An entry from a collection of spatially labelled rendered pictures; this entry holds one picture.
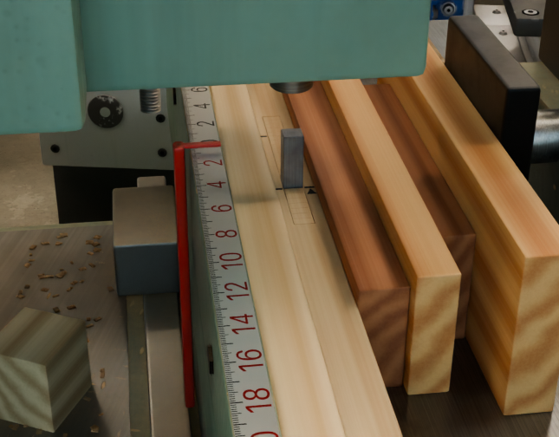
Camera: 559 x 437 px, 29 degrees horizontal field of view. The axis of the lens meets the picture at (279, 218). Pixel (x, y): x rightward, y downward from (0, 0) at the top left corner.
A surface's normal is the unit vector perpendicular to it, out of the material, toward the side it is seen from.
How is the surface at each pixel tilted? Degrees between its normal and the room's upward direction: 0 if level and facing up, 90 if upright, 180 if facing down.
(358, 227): 0
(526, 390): 90
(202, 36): 90
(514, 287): 90
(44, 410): 90
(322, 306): 0
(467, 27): 0
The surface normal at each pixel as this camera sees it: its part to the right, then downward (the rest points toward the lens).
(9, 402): -0.33, 0.47
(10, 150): 0.00, -0.87
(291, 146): 0.14, 0.49
